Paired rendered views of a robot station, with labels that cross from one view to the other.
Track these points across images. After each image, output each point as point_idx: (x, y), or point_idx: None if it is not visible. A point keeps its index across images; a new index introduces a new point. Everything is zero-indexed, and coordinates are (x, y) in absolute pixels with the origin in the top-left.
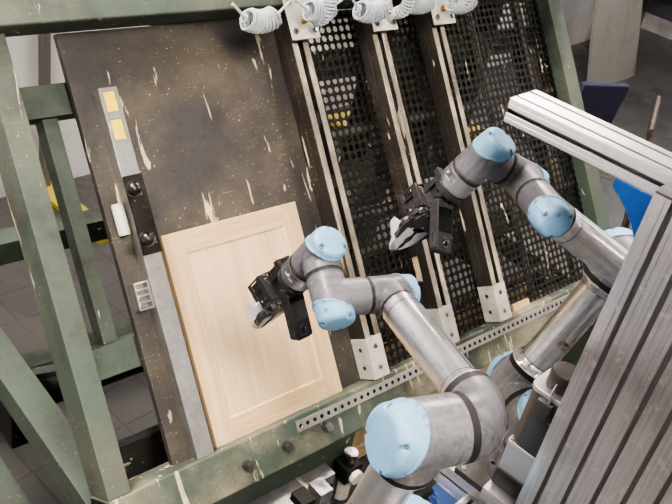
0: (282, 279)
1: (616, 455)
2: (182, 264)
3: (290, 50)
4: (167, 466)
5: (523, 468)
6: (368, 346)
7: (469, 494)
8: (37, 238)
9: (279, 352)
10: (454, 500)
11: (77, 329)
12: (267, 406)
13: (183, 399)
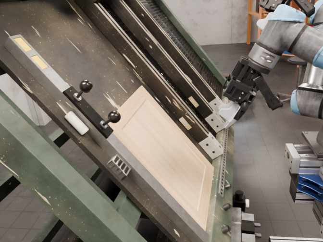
0: (259, 66)
1: None
2: (124, 137)
3: (94, 8)
4: None
5: None
6: (211, 139)
7: (321, 166)
8: (37, 155)
9: (187, 163)
10: (314, 175)
11: (107, 210)
12: (203, 194)
13: (180, 215)
